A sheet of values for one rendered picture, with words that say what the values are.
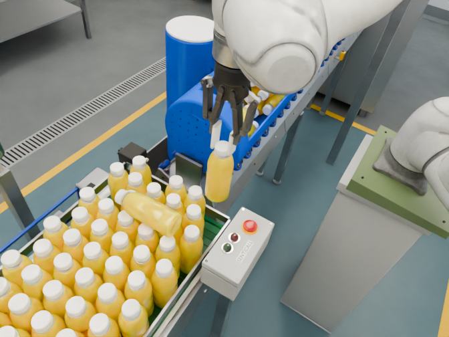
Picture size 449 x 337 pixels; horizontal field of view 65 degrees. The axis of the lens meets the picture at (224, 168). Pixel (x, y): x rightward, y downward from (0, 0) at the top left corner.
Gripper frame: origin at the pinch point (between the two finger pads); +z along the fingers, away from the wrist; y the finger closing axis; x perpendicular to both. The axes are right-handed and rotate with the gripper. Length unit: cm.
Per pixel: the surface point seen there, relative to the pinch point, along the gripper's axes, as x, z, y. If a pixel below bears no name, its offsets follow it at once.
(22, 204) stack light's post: 26, 35, 51
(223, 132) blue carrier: -17.0, 14.4, 8.6
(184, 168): -10.8, 30.5, 17.8
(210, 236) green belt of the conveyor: 0.2, 41.4, 0.2
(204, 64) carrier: -83, 40, 56
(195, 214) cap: 7.0, 23.5, 2.1
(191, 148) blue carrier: -17.0, 27.5, 19.5
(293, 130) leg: -114, 81, 9
